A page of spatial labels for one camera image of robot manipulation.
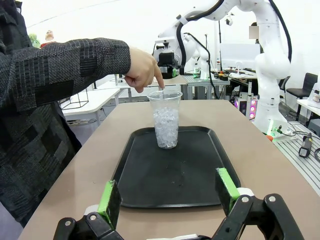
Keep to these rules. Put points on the black plastic serving tray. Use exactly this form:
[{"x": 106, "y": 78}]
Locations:
[{"x": 175, "y": 175}]

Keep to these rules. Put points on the aluminium profile table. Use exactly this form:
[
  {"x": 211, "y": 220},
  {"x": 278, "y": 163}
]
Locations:
[{"x": 297, "y": 160}]

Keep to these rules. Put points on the tall clear iced cup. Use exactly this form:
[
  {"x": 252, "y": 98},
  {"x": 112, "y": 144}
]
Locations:
[{"x": 166, "y": 125}]

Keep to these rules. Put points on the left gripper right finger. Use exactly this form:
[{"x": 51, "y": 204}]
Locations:
[{"x": 228, "y": 190}]

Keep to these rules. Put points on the white monitor back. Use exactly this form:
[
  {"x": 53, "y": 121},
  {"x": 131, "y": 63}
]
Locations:
[{"x": 238, "y": 56}]

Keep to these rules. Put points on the grey background table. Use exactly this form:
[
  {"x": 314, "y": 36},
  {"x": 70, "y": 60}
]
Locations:
[{"x": 155, "y": 83}]

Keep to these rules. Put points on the person's left forearm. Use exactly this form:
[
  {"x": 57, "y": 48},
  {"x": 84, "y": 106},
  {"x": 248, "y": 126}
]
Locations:
[{"x": 87, "y": 62}]

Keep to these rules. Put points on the person's left hand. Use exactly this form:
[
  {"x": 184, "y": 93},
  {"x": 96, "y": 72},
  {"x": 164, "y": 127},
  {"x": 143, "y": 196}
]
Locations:
[{"x": 142, "y": 67}]

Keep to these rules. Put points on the green puppet figure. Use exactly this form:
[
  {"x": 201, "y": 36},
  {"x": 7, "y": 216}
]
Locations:
[{"x": 35, "y": 40}]

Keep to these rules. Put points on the black office chair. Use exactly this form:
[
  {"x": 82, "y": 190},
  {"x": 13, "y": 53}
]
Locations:
[{"x": 303, "y": 87}]

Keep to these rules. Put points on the person's grey patchwork jacket torso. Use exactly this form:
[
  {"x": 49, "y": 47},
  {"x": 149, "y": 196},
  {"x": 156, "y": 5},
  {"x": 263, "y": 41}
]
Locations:
[{"x": 27, "y": 140}]

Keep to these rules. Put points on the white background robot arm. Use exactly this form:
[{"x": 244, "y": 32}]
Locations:
[{"x": 203, "y": 57}]

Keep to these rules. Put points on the white side table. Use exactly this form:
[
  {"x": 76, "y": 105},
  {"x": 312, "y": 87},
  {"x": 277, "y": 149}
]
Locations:
[{"x": 92, "y": 100}]

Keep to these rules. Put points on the bald mannequin head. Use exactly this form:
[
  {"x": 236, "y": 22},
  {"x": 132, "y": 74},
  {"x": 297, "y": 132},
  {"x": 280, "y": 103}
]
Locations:
[{"x": 49, "y": 36}]

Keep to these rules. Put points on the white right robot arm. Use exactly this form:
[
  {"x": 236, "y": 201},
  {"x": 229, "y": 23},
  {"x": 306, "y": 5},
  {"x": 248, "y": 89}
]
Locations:
[{"x": 271, "y": 70}]

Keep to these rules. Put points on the computer with pink fans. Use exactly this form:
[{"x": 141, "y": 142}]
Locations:
[{"x": 246, "y": 106}]

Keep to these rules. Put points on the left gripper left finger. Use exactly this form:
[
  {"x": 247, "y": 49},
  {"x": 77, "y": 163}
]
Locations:
[{"x": 106, "y": 205}]

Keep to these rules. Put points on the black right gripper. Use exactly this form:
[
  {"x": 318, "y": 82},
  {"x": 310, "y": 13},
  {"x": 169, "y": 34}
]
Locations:
[{"x": 166, "y": 60}]

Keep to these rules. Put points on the black handheld tool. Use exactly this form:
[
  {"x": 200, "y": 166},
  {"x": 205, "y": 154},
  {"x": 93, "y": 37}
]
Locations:
[{"x": 306, "y": 146}]

